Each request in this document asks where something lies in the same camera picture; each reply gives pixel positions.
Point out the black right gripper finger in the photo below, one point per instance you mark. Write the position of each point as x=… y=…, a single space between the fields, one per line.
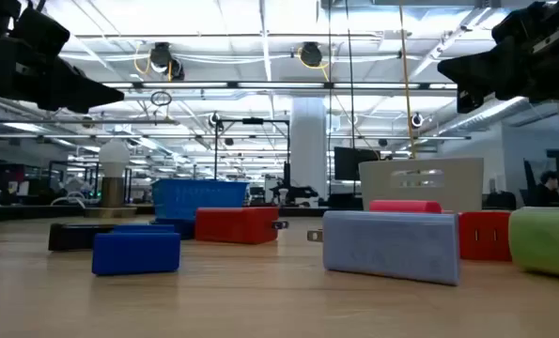
x=481 y=70

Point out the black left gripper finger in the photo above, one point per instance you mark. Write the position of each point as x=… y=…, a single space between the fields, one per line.
x=86 y=94

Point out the black plastic office box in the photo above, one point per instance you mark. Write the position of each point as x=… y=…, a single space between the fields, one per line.
x=72 y=236

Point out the dark blue plastic office box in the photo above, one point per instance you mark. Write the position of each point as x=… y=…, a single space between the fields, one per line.
x=180 y=227

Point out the red multi-port charger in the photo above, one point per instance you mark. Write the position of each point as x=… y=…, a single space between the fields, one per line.
x=485 y=235

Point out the green wall charger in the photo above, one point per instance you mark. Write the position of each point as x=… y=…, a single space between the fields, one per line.
x=547 y=239

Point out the light blue wall charger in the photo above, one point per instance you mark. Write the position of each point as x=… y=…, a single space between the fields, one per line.
x=392 y=246

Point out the red charger with prongs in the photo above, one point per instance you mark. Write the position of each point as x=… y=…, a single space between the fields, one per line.
x=237 y=225

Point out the black background robot arm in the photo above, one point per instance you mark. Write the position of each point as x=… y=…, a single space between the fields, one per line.
x=293 y=192

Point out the white bulb lamp brass base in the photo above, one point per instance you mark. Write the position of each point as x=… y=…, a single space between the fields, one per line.
x=113 y=188

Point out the person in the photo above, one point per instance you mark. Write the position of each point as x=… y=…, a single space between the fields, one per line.
x=548 y=188

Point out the blue plastic slotted basket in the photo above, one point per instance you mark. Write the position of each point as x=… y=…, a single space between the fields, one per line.
x=199 y=197

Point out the white structural column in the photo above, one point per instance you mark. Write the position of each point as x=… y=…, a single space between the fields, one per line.
x=308 y=145

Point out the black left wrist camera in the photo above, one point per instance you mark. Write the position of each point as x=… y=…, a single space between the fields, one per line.
x=39 y=30

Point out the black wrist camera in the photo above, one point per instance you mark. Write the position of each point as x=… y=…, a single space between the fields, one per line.
x=518 y=23
x=39 y=30

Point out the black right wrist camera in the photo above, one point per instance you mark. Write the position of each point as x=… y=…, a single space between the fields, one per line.
x=518 y=23

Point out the round ceiling camera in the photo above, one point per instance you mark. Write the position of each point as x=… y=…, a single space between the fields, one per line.
x=214 y=119
x=416 y=119

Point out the black table frame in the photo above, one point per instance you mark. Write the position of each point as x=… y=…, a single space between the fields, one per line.
x=25 y=212

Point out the black metal stand frame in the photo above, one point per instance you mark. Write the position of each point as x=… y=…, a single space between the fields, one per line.
x=252 y=121

